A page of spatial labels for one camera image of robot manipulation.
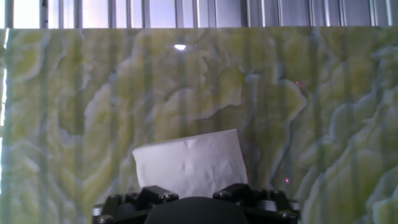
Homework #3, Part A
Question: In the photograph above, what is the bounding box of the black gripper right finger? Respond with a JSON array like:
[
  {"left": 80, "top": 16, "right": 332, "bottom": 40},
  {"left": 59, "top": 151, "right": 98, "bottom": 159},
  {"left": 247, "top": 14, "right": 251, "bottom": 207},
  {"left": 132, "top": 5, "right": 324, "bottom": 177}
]
[{"left": 212, "top": 182, "right": 301, "bottom": 224}]

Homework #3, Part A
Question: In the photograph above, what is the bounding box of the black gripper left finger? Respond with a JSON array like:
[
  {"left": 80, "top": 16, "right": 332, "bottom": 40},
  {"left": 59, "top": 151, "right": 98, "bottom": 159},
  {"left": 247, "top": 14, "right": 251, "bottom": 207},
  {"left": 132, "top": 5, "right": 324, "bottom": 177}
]
[{"left": 91, "top": 185, "right": 180, "bottom": 224}]

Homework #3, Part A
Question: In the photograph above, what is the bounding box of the white paper roll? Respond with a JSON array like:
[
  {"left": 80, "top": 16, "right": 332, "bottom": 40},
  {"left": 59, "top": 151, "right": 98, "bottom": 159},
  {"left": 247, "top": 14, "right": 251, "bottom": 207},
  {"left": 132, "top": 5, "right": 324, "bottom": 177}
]
[{"left": 131, "top": 128, "right": 249, "bottom": 198}]

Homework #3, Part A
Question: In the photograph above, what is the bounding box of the green marble pattern mat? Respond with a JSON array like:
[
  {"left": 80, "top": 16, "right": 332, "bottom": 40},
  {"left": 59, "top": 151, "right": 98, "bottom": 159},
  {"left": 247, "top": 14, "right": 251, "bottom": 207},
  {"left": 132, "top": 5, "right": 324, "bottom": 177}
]
[{"left": 0, "top": 26, "right": 398, "bottom": 224}]

